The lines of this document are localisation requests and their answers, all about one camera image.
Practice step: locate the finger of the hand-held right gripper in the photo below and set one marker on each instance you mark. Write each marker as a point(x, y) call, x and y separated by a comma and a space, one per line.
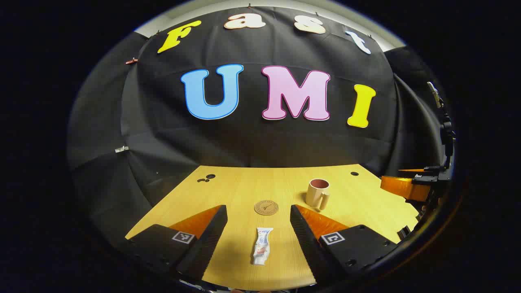
point(403, 187)
point(413, 170)

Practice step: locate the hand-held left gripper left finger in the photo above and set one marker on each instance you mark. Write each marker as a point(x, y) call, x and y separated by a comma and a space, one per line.
point(205, 244)

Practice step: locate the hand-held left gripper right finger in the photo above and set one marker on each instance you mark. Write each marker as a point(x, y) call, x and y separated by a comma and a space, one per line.
point(307, 244)

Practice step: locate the white toothpaste tube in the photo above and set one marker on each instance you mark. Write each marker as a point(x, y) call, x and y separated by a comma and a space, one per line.
point(262, 246)

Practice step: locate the beige cup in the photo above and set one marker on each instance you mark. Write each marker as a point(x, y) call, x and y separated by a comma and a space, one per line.
point(314, 196)

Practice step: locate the round cork coaster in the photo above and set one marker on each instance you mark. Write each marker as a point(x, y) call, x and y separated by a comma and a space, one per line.
point(266, 207)

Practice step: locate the wooden desktop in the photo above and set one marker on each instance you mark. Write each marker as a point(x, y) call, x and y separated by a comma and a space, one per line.
point(244, 187)

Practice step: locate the black backdrop cloth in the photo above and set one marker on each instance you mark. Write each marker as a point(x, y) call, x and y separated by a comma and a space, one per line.
point(252, 142)

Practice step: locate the silver metal clip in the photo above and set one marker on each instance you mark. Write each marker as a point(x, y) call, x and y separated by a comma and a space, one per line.
point(121, 149)

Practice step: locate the red clip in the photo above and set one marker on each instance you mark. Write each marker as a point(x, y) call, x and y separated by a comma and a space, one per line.
point(131, 61)

